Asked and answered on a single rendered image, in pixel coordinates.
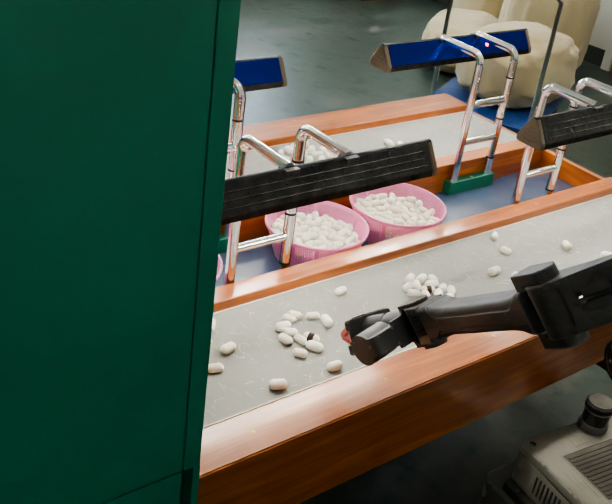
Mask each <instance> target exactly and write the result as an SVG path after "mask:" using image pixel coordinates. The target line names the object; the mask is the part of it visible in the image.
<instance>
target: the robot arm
mask: <svg viewBox="0 0 612 504"><path fill-rule="evenodd" d="M510 279H511V281H512V283H513V285H514V287H515V289H514V290H507V291H501V292H494V293H487V294H481V295H474V296H467V297H452V296H450V295H442V294H436V295H431V296H427V294H426V295H422V296H419V297H415V298H412V299H410V300H408V301H406V302H405V303H403V304H402V305H400V306H398V307H397V308H398V311H393V312H390V309H389V308H382V309H377V310H374V311H371V312H367V313H364V314H361V315H358V316H355V317H351V318H350V319H349V320H348V321H345V323H344V324H345V328H344V329H343V331H342V332H341V337H342V340H344V341H345V342H347V343H349V344H350V346H348V348H349V352H350V355H351V356H356V357H357V359H358V360H359V361H360V362H361V363H363V364H365V365H368V366H371V365H373V364H374V363H376V362H377V361H379V360H380V359H382V358H383V357H385V356H386V355H388V354H389V353H391V352H392V351H394V350H395V349H396V348H397V347H398V346H400V347H401V348H404V347H406V346H407V345H409V344H410V343H412V342H414V343H415V345H416V346H417V348H421V347H425V349H426V350H427V349H431V348H436V347H438V346H441V345H442V344H444V343H446V342H447V341H448V339H447V337H449V336H451V335H454V334H468V333H482V332H497V331H511V330H516V331H524V332H527V333H529V334H532V335H538V336H539V338H540V340H541V342H542V344H543V346H544V348H545V349H568V348H572V347H576V346H577V345H580V344H582V343H584V342H585V341H587V340H588V339H589V338H590V337H591V336H590V334H589V332H588V330H591V329H594V328H597V327H600V326H603V325H605V324H608V323H611V322H612V254H611V255H608V256H605V257H601V258H598V259H595V260H591V261H588V262H585V263H582V264H578V265H575V266H572V267H568V268H565V269H562V270H558V268H557V266H556V264H555V262H554V261H550V262H544V263H539V264H534V265H531V266H528V267H527V268H525V269H523V270H521V271H519V272H518V273H516V274H514V275H513V276H511V277H510ZM582 295H583V297H582V298H580V297H579V296H582ZM585 301H586V302H585ZM582 302H583V303H582ZM349 334H350V335H349Z"/></svg>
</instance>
